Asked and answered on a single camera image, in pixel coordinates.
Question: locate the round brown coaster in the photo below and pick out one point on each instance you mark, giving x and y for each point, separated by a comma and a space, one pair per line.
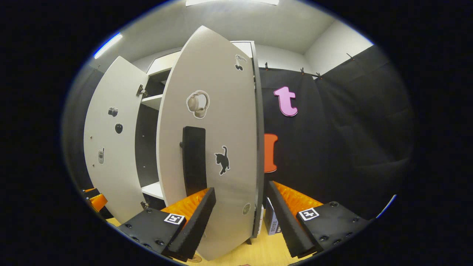
194, 258

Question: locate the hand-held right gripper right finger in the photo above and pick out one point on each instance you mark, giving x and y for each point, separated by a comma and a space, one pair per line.
284, 221

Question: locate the purple and white box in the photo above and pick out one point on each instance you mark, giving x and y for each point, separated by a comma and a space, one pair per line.
271, 221

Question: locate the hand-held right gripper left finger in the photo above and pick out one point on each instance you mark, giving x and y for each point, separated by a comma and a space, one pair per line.
196, 229

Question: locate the white cabinet door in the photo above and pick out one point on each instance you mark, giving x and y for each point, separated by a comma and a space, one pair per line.
221, 122
111, 177

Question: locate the black backdrop cloth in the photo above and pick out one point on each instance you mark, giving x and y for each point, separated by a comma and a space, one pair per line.
351, 129

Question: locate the white cabinet shelf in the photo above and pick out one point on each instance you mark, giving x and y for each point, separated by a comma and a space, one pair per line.
153, 101
153, 190

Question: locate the ceiling light panel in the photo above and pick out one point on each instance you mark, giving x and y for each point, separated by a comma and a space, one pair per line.
232, 2

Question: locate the white cabinet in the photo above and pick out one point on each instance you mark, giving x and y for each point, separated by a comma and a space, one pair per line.
146, 147

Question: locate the ceiling light strip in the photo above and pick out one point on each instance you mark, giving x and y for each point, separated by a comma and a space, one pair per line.
108, 45

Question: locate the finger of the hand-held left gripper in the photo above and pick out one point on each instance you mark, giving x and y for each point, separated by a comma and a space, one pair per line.
98, 202

